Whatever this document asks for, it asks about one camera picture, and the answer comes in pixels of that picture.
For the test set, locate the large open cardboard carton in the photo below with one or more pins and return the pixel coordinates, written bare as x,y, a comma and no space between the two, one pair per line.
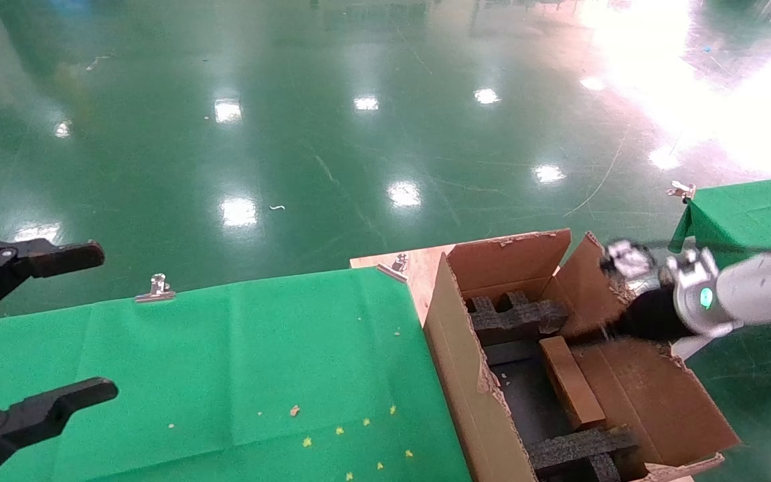
660,402

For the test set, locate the white metal table leg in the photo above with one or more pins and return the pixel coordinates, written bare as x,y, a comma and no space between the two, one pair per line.
687,347

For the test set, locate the large green tablecloth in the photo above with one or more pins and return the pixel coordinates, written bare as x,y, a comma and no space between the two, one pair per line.
191,375

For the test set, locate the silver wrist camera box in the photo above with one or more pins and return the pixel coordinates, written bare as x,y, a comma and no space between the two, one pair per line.
630,260

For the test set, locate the green cloth side table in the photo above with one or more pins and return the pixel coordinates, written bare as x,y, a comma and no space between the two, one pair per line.
747,211

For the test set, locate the silver binder clip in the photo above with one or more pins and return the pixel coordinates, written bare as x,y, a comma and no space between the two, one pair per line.
155,294
682,191
395,268

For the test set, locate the small brown cardboard box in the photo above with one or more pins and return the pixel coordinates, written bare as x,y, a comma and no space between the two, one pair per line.
569,381

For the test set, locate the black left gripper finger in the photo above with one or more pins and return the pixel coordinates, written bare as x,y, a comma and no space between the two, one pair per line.
37,415
51,258

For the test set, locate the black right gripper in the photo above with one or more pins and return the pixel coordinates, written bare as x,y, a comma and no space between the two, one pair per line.
653,318

